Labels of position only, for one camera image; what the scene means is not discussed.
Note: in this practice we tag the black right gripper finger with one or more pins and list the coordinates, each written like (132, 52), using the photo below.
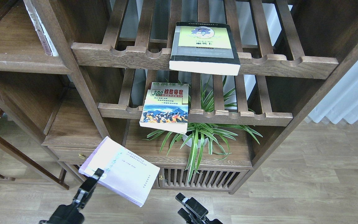
(192, 210)

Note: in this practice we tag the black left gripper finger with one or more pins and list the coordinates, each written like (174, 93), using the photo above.
(89, 185)

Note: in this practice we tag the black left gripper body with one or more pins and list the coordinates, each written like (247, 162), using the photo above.
(69, 214)

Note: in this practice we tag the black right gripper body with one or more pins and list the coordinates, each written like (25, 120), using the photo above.
(204, 220)

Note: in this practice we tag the pale lilac white book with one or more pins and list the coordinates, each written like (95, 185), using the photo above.
(125, 173)

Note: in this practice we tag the green blue illustrated book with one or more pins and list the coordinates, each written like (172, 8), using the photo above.
(166, 107)

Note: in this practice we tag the white standing book on shelf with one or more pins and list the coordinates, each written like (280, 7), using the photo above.
(39, 27)

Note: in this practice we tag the green spider plant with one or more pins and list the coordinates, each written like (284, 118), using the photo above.
(204, 135)

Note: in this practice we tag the dark wooden bookshelf unit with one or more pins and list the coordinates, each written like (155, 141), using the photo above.
(298, 50)

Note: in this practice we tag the yellow grey thick book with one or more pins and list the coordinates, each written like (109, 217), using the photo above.
(206, 48)

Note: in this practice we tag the white curtain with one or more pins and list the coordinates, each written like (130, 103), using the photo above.
(341, 103)

